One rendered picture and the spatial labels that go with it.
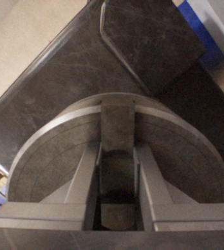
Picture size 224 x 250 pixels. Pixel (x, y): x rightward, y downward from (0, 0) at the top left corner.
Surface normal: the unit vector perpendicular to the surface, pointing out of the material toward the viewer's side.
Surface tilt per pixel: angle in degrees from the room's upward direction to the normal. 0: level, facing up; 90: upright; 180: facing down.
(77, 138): 90
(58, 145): 90
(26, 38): 90
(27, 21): 90
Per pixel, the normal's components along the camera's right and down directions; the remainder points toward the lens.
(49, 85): -0.02, 0.29
